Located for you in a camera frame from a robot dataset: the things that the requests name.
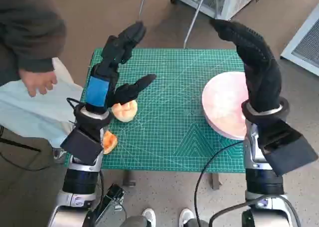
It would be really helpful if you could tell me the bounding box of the white vented unit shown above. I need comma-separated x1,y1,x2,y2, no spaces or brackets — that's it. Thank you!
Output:
280,6,319,77

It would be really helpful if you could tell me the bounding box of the pale blue cloth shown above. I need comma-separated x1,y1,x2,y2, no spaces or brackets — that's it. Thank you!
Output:
0,57,84,150

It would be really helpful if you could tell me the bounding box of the green cutting mat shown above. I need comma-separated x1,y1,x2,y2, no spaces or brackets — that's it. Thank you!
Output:
65,48,247,173

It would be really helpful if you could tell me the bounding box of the grey leg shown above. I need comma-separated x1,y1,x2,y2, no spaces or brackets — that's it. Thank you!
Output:
185,218,210,227
122,216,150,227

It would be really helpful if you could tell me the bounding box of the round toy bread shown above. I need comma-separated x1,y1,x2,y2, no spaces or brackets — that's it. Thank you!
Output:
111,99,139,123

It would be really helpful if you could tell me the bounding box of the long braided toy bread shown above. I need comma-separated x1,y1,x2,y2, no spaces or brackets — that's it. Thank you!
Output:
102,131,118,155

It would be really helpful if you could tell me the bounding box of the white shoe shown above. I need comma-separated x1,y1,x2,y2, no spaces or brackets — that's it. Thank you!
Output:
141,208,157,227
179,208,195,224

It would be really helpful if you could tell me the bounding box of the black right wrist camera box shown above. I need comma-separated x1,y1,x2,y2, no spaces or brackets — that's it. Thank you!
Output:
256,118,319,177

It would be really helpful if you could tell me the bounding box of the person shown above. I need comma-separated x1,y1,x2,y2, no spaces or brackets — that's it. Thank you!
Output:
0,0,84,150

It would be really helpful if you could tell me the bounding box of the pink bowl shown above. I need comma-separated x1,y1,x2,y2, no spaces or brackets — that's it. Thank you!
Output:
201,71,250,141

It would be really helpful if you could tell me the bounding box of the metal table leg bracket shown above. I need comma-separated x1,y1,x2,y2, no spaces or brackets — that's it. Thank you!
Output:
211,172,222,190
123,171,137,187

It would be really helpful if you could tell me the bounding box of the person's hand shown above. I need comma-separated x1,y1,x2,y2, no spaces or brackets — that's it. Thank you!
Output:
18,68,58,97

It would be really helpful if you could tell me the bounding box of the black left robot hand blue tape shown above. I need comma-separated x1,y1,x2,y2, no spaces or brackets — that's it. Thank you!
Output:
84,20,157,113

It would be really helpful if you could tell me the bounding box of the metal chair frame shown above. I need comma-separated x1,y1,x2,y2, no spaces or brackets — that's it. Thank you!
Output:
138,0,220,49

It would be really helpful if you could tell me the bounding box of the white vented cabinet on castors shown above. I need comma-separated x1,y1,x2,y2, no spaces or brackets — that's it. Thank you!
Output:
159,0,260,20

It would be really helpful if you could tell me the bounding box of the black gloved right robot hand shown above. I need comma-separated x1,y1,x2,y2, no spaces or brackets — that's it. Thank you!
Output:
210,19,283,113

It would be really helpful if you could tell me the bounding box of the black stand with silver clamp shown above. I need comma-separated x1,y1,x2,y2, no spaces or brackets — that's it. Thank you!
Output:
93,183,127,227

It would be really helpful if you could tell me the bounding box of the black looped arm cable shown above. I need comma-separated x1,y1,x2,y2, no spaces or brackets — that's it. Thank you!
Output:
208,194,305,227
66,98,82,113

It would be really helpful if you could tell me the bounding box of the long black cable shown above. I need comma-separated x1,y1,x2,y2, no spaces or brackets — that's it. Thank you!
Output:
194,140,246,223

